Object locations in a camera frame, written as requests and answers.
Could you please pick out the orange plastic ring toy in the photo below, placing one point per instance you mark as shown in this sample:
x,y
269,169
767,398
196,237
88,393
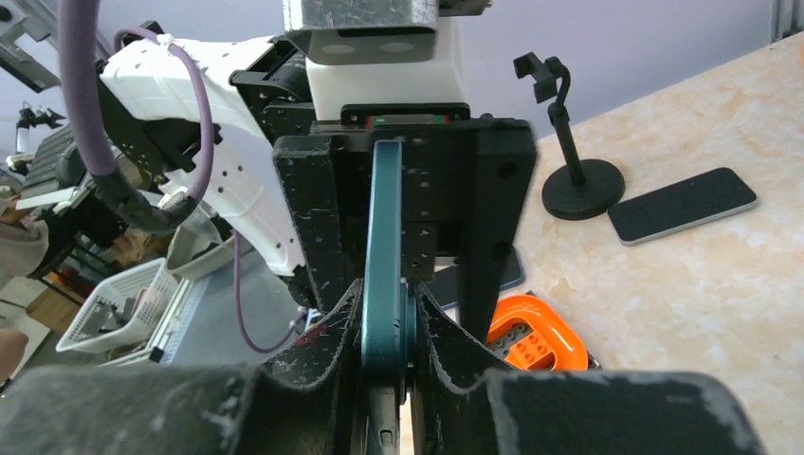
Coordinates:
x,y
530,335

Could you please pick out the grey building baseplate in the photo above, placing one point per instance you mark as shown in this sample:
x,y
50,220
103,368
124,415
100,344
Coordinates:
x,y
593,361

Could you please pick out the white plastic basket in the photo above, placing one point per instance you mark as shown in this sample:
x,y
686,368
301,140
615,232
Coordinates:
x,y
127,319

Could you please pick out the centre black phone stand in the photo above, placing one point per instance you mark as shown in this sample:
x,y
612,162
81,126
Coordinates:
x,y
582,188

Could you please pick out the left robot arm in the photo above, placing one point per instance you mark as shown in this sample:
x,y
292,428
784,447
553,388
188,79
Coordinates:
x,y
228,103

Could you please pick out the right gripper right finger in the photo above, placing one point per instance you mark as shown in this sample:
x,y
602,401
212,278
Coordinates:
x,y
468,401

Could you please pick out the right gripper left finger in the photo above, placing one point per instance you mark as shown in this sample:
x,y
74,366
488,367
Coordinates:
x,y
306,399

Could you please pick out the black phone lower left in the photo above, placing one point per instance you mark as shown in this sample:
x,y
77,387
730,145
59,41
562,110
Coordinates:
x,y
453,285

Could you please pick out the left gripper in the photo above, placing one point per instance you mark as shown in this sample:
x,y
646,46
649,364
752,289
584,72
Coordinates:
x,y
326,183

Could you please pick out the teal edged black phone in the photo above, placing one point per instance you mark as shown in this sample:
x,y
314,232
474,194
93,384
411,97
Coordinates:
x,y
384,329

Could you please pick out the black phone with purple edge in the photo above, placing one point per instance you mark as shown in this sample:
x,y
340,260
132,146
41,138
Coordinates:
x,y
690,203

